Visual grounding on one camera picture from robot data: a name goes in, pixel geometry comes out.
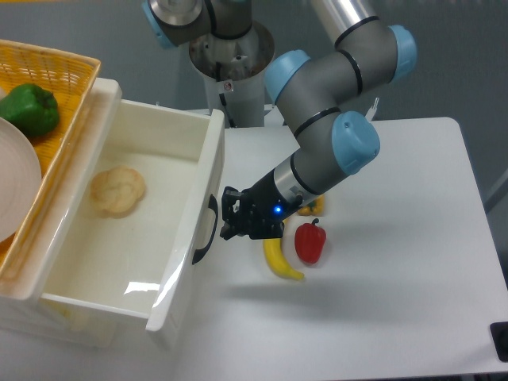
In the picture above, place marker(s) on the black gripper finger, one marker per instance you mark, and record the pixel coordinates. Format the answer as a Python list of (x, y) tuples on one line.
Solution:
[(233, 202), (230, 230)]

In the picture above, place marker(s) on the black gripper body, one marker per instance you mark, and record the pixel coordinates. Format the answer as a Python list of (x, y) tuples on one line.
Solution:
[(263, 209)]

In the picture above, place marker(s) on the white top drawer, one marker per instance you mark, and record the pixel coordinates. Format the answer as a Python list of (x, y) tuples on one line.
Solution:
[(137, 265)]

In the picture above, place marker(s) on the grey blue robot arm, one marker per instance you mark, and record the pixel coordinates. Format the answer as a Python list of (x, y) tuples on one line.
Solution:
[(332, 144)]

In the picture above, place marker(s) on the white drawer cabinet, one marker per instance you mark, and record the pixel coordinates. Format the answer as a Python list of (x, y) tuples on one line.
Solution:
[(22, 305)]

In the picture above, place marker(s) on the yellow banana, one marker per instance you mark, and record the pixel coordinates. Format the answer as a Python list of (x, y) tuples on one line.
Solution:
[(277, 262)]

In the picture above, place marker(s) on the yellow bell pepper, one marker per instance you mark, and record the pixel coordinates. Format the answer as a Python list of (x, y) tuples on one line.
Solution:
[(314, 208)]

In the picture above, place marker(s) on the red bell pepper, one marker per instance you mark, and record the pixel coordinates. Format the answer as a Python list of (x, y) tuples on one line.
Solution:
[(309, 241)]

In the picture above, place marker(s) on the round bread bun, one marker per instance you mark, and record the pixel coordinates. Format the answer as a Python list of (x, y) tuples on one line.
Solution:
[(117, 190)]

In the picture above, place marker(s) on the yellow woven basket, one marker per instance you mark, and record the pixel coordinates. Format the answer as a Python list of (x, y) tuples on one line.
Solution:
[(69, 77)]

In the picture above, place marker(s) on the white plate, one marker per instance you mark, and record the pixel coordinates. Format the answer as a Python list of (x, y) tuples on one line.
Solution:
[(20, 177)]

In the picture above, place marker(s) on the green bell pepper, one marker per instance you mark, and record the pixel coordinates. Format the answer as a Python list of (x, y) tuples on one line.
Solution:
[(32, 109)]

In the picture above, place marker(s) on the black object at table edge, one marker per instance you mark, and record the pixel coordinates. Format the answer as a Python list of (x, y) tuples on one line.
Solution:
[(499, 333)]

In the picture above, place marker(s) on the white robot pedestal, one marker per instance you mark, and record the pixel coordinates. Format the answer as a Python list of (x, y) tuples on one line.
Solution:
[(233, 74)]

